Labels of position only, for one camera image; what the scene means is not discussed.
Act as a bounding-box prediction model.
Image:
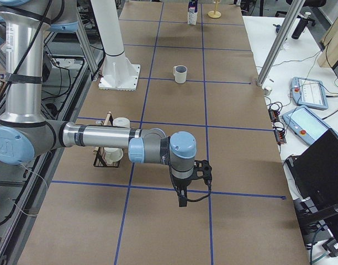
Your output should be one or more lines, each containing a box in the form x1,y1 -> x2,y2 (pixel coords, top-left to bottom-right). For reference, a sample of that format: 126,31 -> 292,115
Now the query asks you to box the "teach pendant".
282,105 -> 331,146
291,77 -> 329,110

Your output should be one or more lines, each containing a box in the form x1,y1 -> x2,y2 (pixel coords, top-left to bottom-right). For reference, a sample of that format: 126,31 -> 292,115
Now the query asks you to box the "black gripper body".
172,178 -> 192,197

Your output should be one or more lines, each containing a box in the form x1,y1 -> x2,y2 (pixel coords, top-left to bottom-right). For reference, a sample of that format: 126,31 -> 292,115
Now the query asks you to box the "white upside-down cup rear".
113,117 -> 130,128

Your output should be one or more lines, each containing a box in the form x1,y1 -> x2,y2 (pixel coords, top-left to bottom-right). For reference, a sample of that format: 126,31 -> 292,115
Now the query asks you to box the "black cylinder bottle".
292,12 -> 316,39

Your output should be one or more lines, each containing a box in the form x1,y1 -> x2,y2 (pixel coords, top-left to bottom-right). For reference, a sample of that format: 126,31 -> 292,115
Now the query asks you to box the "teach pendant far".
291,77 -> 329,110

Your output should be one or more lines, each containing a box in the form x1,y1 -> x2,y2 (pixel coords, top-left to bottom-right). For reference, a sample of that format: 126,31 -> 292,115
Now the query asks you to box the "black wire cup rack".
93,111 -> 121,168

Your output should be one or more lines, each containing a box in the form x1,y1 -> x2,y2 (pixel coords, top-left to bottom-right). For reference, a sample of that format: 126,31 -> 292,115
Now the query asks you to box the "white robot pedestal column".
91,1 -> 141,91

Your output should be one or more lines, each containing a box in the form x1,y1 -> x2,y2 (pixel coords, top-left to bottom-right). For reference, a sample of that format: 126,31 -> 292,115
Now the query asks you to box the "wooden round stand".
207,0 -> 221,19

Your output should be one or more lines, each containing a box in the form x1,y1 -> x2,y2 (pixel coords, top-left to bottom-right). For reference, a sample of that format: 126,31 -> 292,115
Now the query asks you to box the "white cup dark inside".
173,65 -> 187,84

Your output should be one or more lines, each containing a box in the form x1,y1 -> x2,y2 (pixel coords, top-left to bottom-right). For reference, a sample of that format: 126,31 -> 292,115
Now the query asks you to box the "white tilted cup front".
104,147 -> 124,165

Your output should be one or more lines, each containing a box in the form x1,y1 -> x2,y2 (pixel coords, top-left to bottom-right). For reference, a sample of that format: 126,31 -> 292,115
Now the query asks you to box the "black orange connector strip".
268,109 -> 287,145

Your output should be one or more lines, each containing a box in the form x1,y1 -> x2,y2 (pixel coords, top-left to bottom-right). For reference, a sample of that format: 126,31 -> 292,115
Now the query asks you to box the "teach pendant near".
282,105 -> 331,146

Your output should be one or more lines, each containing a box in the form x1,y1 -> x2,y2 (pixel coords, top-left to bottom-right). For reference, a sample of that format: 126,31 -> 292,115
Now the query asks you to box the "blue white milk carton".
187,0 -> 198,25

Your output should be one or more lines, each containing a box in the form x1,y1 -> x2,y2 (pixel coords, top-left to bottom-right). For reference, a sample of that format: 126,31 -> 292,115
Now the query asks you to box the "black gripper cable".
185,179 -> 213,202

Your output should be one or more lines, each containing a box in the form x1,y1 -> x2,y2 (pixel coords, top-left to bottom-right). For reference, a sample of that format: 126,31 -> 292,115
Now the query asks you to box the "small silver tape roll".
263,86 -> 272,96

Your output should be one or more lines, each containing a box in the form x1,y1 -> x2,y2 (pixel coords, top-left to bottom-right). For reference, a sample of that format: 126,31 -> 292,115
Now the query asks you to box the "wooden board edge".
318,17 -> 338,67

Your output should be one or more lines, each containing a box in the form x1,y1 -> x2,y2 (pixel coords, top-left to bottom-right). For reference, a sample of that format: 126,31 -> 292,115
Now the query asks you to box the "aluminium frame post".
256,0 -> 305,87

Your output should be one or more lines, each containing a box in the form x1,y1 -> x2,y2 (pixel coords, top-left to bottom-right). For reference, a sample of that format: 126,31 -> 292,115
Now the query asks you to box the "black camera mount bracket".
192,160 -> 212,186

